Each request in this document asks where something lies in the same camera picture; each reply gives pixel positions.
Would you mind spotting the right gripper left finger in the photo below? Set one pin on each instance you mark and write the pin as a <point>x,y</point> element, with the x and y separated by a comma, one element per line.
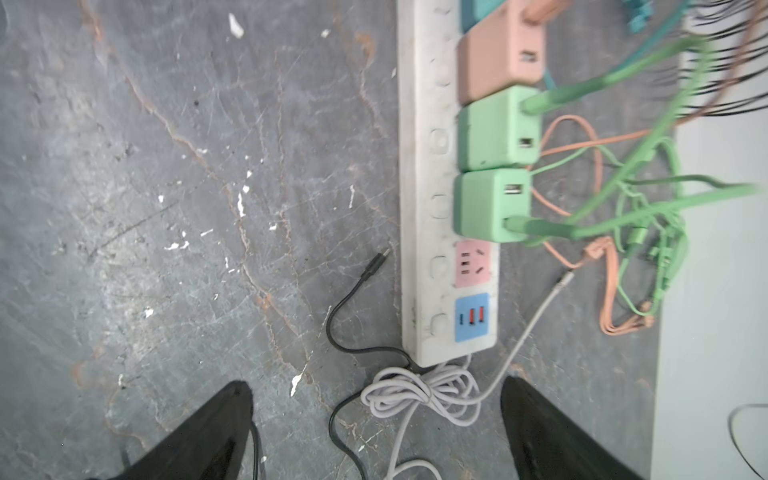
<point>210,444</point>

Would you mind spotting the light green charger plug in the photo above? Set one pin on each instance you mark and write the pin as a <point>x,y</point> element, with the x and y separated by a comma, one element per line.
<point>494,132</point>

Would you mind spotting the white multicolour power strip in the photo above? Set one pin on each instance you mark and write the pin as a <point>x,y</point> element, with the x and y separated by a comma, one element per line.
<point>450,284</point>

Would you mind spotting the teal charger plug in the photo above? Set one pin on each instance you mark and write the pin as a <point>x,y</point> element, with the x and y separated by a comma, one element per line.
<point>473,11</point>

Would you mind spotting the small green charger plug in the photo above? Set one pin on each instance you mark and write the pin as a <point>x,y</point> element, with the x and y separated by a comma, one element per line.
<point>483,200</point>

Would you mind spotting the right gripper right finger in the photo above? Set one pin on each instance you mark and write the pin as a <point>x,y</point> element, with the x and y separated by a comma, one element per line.
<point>547,444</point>

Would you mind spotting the pink charger plug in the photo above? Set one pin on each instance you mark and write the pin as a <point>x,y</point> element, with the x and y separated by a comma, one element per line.
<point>504,49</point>

